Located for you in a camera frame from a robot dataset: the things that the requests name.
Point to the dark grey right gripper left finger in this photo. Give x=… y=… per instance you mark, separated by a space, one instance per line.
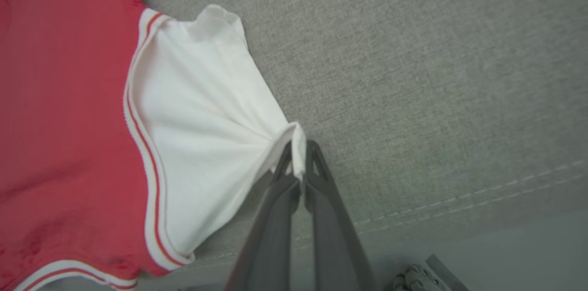
x=271 y=236

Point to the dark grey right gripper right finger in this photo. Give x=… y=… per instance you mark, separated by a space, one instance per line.
x=333 y=236

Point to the red and white shirt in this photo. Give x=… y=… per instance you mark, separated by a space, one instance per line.
x=69 y=98

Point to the white sneaker with black stripes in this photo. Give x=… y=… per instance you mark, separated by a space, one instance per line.
x=422 y=279

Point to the grey fabric sofa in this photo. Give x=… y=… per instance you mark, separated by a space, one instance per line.
x=413 y=75

